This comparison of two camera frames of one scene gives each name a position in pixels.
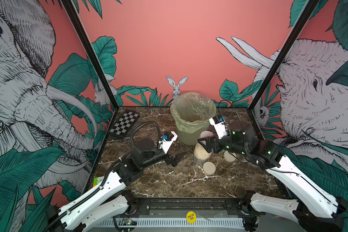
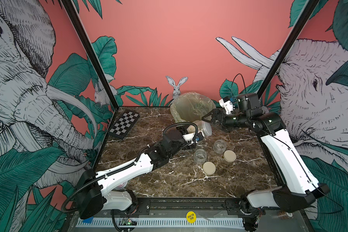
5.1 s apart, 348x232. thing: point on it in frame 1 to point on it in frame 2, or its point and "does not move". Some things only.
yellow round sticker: x=191 y=217 does not move
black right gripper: x=217 y=142 to x=217 y=114
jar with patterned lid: x=201 y=154 to x=203 y=126
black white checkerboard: x=124 y=124 does not move
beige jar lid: x=229 y=157 does not move
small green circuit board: x=127 y=221 does not move
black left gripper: x=178 y=157 to x=188 y=147
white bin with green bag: x=192 y=112 does not move
